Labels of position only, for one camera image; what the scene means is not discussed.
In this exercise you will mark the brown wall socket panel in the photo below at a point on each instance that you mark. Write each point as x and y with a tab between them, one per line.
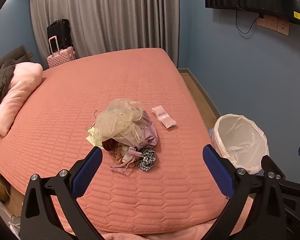
272	25

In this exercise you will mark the pink pillow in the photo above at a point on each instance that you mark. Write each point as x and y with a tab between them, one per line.
17	92

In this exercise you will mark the pink quilted bed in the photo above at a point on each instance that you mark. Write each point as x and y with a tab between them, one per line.
115	80

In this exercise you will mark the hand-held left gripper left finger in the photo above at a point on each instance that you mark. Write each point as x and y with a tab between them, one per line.
90	170

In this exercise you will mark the beige lace cloth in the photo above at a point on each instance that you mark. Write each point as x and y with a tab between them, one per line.
118	155

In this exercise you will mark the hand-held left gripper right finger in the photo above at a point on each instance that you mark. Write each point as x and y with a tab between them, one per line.
218	170

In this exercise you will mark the dark jacket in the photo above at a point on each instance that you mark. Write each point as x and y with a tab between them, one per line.
0	82

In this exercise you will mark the pink cloth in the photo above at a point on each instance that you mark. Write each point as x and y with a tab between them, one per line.
163	117

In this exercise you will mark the beige tulle mesh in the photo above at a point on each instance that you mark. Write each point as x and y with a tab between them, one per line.
115	122

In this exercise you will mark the trash bin with white liner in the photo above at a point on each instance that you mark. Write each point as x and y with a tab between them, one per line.
240	135

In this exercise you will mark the dark headboard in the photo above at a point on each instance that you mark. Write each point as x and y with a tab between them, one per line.
17	53

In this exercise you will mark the black suitcase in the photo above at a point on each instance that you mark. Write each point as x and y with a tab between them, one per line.
60	30

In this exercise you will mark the grey curtain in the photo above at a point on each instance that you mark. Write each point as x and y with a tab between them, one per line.
102	17

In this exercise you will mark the leopard print scrunchie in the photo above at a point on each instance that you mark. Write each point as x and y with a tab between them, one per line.
146	160

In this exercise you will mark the pink suitcase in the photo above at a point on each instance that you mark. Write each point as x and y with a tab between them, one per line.
62	57

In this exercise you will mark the dark red scrunchie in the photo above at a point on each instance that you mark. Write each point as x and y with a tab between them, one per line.
108	145

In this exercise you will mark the wooden nightstand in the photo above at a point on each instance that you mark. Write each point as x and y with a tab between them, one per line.
15	200

